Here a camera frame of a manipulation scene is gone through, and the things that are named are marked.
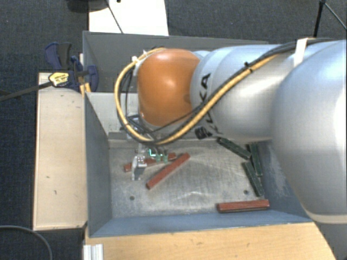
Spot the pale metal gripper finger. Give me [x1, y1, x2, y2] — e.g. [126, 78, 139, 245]
[131, 155, 138, 181]
[137, 157, 148, 181]

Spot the red-brown flat block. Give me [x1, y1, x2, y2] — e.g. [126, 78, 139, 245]
[145, 152, 191, 191]
[216, 199, 271, 214]
[124, 152, 177, 173]

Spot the grey metal bin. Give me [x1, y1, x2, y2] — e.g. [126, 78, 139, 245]
[82, 30, 312, 238]

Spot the pale wood flat board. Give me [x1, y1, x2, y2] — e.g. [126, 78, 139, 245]
[32, 72, 89, 231]

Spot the dark green flat block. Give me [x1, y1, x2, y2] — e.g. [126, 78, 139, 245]
[242, 161, 265, 198]
[216, 136, 252, 161]
[248, 143, 264, 177]

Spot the black cylinder on white bracket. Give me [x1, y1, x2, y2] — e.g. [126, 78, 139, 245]
[194, 127, 217, 141]

